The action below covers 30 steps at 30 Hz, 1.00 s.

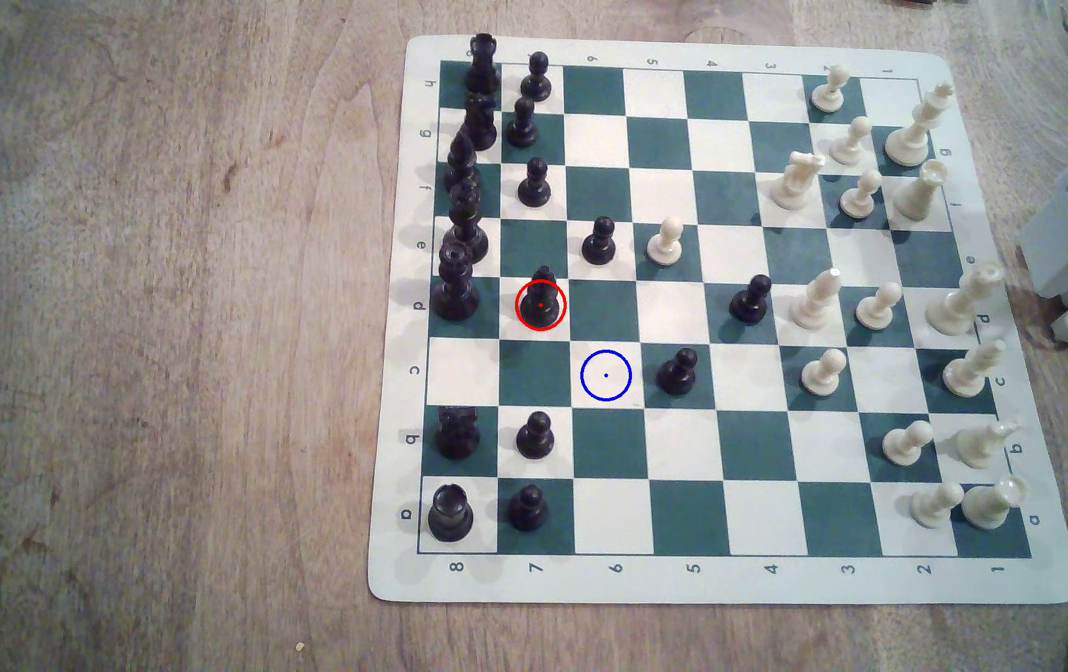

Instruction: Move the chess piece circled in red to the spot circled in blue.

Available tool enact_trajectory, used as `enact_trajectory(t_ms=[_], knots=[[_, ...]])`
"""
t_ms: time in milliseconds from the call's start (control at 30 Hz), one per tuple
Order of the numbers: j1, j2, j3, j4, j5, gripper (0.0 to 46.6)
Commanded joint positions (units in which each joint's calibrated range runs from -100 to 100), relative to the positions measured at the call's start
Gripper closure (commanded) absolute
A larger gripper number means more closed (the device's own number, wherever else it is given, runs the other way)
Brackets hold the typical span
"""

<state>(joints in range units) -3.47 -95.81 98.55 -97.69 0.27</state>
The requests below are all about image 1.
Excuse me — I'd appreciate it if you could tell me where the black chess king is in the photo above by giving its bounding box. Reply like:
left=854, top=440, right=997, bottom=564
left=447, top=179, right=489, bottom=264

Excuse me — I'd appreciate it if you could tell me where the white chess pawn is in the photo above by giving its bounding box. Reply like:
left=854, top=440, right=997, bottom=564
left=648, top=217, right=684, bottom=266
left=911, top=482, right=965, bottom=528
left=883, top=420, right=934, bottom=467
left=857, top=282, right=903, bottom=330
left=830, top=116, right=873, bottom=166
left=801, top=348, right=847, bottom=396
left=840, top=169, right=883, bottom=220
left=810, top=63, right=849, bottom=114

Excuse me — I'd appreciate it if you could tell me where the black chess pawn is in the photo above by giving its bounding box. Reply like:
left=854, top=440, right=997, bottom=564
left=516, top=411, right=555, bottom=459
left=518, top=157, right=552, bottom=208
left=508, top=485, right=549, bottom=532
left=506, top=96, right=539, bottom=149
left=582, top=215, right=617, bottom=265
left=521, top=51, right=554, bottom=103
left=730, top=274, right=773, bottom=326
left=657, top=347, right=698, bottom=396

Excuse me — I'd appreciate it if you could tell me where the black chess knight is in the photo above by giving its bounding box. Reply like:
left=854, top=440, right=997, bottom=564
left=462, top=91, right=498, bottom=151
left=437, top=406, right=481, bottom=459

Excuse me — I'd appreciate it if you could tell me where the white chess knight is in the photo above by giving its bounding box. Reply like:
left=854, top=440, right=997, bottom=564
left=769, top=151, right=826, bottom=211
left=955, top=417, right=1023, bottom=470

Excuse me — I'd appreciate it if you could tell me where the white chess bishop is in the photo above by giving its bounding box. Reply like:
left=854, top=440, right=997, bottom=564
left=789, top=268, right=843, bottom=330
left=942, top=338, right=1008, bottom=399

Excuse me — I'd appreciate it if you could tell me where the white chess rook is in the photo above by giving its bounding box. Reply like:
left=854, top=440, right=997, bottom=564
left=892, top=159, right=950, bottom=222
left=962, top=475, right=1029, bottom=530

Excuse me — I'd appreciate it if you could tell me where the black chess bishop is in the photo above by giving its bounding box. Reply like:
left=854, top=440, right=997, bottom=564
left=517, top=265, right=565, bottom=329
left=445, top=131, right=481, bottom=194

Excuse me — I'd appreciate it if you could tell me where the green and white chessboard mat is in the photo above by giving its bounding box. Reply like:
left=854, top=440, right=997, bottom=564
left=366, top=35, right=1068, bottom=605

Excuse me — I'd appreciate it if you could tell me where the white chess queen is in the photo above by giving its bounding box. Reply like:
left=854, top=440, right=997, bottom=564
left=926, top=262, right=1004, bottom=337

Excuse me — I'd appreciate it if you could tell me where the black chess queen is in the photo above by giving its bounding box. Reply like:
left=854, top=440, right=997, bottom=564
left=431, top=238, right=481, bottom=322

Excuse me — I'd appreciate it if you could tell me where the black chess rook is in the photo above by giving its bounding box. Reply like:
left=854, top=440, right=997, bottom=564
left=427, top=483, right=475, bottom=543
left=465, top=34, right=501, bottom=95

